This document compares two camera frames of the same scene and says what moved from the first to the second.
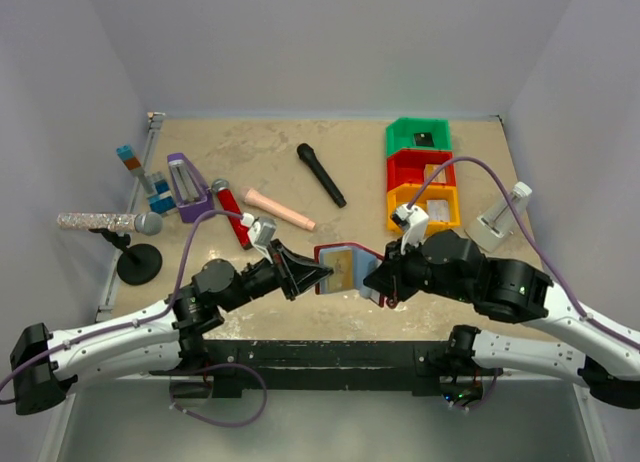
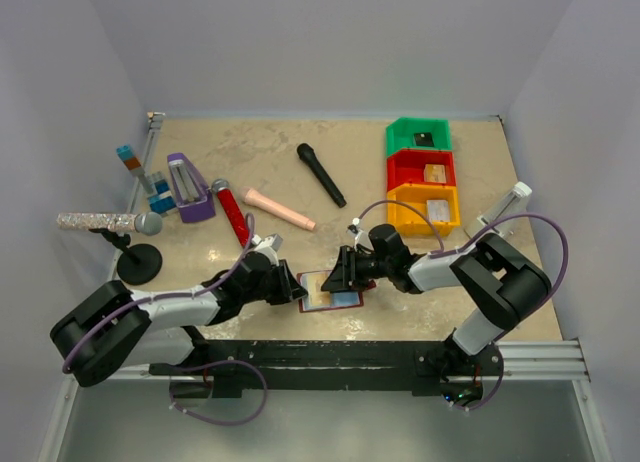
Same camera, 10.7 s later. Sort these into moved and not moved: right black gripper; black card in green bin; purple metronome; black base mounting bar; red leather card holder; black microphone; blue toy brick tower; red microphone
Moved: red leather card holder; right black gripper
Not moved: black base mounting bar; red microphone; black card in green bin; blue toy brick tower; purple metronome; black microphone
